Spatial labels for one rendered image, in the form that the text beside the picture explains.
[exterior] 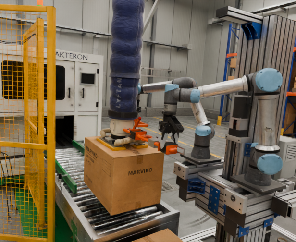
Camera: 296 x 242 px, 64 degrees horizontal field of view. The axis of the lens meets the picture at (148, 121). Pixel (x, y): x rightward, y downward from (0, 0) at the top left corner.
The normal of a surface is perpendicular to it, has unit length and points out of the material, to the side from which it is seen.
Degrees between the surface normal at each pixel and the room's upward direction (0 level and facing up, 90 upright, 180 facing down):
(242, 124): 90
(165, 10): 90
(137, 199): 90
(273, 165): 97
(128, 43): 73
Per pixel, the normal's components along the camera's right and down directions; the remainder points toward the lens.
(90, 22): 0.49, 0.16
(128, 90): 0.32, -0.18
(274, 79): -0.22, 0.00
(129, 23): 0.14, -0.03
